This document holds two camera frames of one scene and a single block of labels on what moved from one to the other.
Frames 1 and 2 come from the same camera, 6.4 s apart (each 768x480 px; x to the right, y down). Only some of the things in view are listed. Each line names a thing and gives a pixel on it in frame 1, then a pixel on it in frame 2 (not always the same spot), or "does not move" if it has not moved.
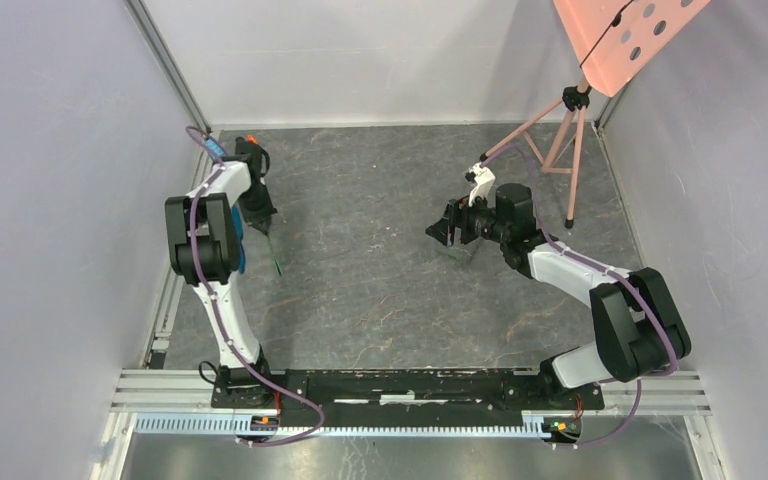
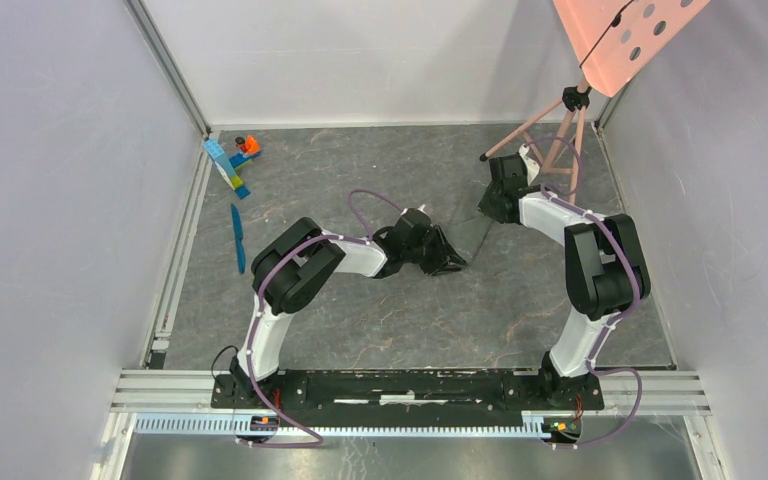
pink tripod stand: [573, 99] does not move
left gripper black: [258, 220] → [439, 240]
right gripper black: [457, 215] → [486, 207]
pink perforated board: [613, 39] does not move
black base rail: [259, 397] does not move
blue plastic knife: [238, 225] does not move
